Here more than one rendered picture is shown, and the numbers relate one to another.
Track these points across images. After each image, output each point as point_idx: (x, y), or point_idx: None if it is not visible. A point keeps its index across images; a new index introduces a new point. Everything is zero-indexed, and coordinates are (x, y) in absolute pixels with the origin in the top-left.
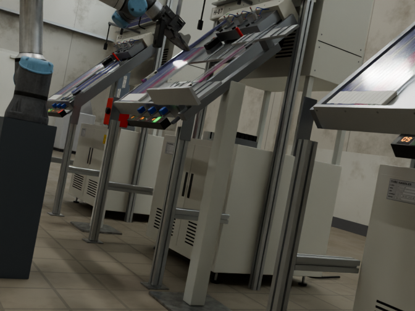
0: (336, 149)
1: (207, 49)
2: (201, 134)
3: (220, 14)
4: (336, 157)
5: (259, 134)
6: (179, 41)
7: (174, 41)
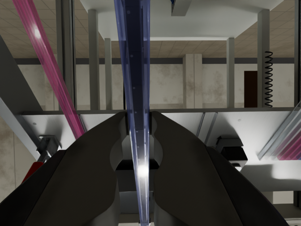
0: (106, 53)
1: (232, 149)
2: (295, 4)
3: (287, 223)
4: (104, 45)
5: (229, 59)
6: (60, 183)
7: (163, 192)
